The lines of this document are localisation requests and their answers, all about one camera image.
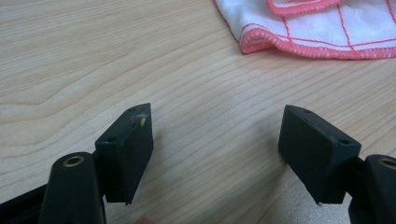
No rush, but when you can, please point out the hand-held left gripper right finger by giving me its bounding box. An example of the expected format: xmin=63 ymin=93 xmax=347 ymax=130
xmin=277 ymin=104 xmax=362 ymax=205

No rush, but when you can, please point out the white cloth with pink grid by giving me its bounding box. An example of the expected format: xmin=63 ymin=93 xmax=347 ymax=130
xmin=212 ymin=0 xmax=396 ymax=61

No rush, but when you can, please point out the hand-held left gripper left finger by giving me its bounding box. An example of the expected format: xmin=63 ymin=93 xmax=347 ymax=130
xmin=94 ymin=102 xmax=155 ymax=206

